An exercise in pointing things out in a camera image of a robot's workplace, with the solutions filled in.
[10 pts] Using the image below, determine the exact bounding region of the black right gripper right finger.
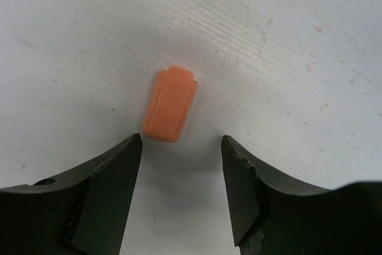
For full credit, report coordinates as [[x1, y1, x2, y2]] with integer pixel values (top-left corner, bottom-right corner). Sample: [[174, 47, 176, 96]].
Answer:
[[221, 136, 381, 254]]

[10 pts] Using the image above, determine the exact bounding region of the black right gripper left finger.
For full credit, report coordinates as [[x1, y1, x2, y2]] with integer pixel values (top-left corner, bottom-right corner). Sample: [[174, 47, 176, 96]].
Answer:
[[1, 134, 142, 254]]

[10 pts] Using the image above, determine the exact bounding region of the orange highlighter cap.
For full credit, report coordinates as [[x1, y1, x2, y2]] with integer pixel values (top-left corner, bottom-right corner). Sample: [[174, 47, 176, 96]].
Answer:
[[143, 66, 198, 143]]

